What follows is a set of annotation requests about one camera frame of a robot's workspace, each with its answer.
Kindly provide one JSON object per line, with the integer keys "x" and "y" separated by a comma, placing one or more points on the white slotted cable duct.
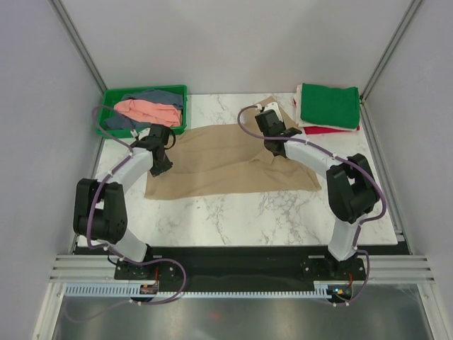
{"x": 138, "y": 290}

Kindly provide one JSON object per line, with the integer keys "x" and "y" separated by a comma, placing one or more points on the green plastic bin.
{"x": 111, "y": 97}

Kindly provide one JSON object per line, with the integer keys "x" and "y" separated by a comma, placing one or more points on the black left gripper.
{"x": 156, "y": 171}

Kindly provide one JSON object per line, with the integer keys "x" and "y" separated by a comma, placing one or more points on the folded red t shirt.
{"x": 311, "y": 129}

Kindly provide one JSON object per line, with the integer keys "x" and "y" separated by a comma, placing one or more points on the beige t shirt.
{"x": 224, "y": 159}

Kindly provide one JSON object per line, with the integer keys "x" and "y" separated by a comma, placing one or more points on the right aluminium frame post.
{"x": 391, "y": 47}

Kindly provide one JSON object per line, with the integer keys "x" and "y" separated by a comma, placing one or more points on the left aluminium frame post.
{"x": 63, "y": 15}

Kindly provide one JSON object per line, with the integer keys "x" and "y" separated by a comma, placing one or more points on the aluminium frame post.
{"x": 391, "y": 47}
{"x": 63, "y": 15}

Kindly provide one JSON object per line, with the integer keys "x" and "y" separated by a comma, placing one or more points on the aluminium front frame rail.
{"x": 384, "y": 269}

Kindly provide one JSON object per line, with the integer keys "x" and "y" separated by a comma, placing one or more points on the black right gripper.
{"x": 282, "y": 121}

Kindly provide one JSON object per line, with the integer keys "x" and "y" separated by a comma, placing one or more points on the blue grey t shirt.
{"x": 120, "y": 122}

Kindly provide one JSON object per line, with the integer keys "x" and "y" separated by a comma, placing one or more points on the folded green t shirt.
{"x": 329, "y": 104}

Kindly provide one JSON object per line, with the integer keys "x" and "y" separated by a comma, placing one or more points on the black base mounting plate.
{"x": 242, "y": 267}

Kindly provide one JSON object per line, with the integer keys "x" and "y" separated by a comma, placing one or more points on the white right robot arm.
{"x": 351, "y": 189}

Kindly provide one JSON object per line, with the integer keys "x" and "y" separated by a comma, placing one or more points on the folded cream t shirt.
{"x": 299, "y": 106}

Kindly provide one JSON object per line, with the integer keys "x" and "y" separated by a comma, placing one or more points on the salmon pink t shirt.
{"x": 150, "y": 112}

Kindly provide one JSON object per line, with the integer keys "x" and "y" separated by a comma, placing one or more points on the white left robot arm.
{"x": 100, "y": 212}

